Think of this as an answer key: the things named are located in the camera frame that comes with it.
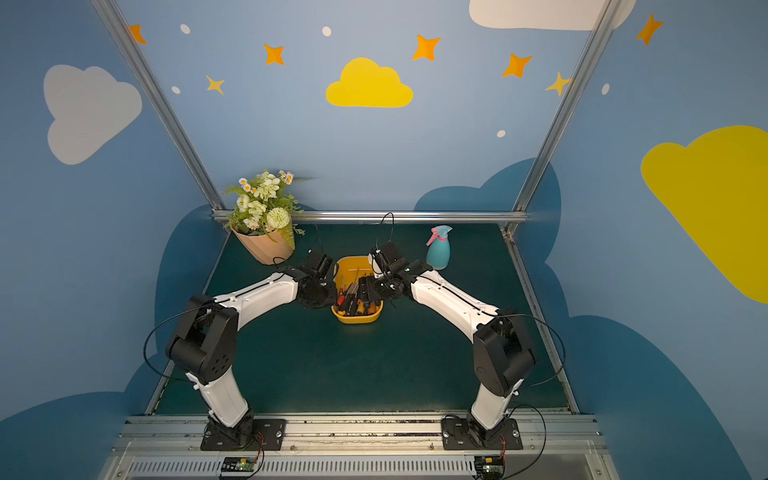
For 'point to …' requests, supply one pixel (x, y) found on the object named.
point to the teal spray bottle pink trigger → (438, 251)
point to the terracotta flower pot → (268, 249)
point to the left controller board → (238, 464)
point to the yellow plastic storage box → (346, 271)
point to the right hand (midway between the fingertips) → (372, 288)
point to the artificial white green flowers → (264, 206)
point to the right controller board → (489, 467)
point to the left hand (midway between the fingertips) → (334, 295)
